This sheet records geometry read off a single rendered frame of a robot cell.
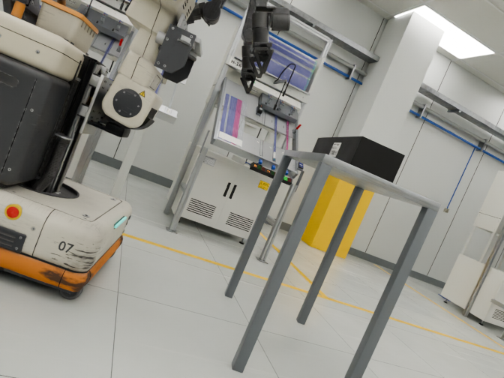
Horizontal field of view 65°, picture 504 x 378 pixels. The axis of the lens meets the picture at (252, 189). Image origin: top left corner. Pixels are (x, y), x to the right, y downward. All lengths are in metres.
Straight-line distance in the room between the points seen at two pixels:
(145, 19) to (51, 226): 0.80
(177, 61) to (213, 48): 3.32
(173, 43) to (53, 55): 0.40
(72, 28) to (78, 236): 0.73
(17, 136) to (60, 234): 0.34
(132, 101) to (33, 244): 0.59
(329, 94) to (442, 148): 1.96
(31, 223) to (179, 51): 0.77
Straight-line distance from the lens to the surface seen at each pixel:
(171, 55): 1.54
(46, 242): 1.46
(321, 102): 5.23
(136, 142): 2.85
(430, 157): 6.22
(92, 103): 1.61
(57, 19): 1.66
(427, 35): 5.45
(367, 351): 1.58
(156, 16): 1.62
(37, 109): 1.48
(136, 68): 1.56
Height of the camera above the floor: 0.69
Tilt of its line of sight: 4 degrees down
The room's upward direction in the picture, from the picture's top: 23 degrees clockwise
